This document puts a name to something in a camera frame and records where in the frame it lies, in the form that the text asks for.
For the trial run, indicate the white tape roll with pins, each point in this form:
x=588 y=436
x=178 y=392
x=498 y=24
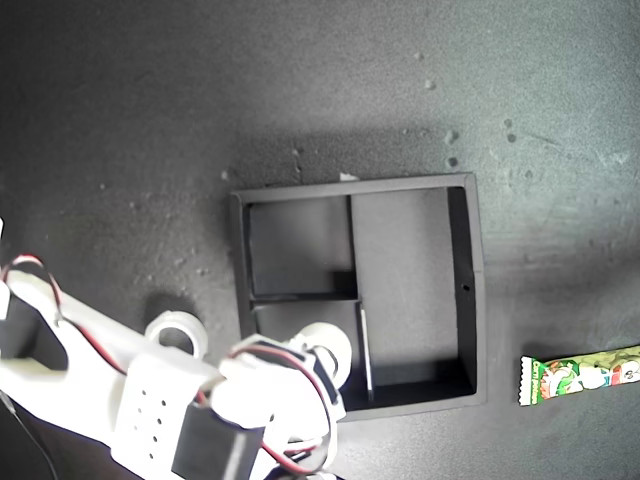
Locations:
x=327 y=336
x=196 y=329

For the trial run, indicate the green printed snack bar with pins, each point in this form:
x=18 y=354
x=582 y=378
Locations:
x=580 y=372

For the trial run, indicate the black tray with wells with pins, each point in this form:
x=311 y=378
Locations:
x=405 y=280

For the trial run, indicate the small white scrap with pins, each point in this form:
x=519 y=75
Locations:
x=347 y=176

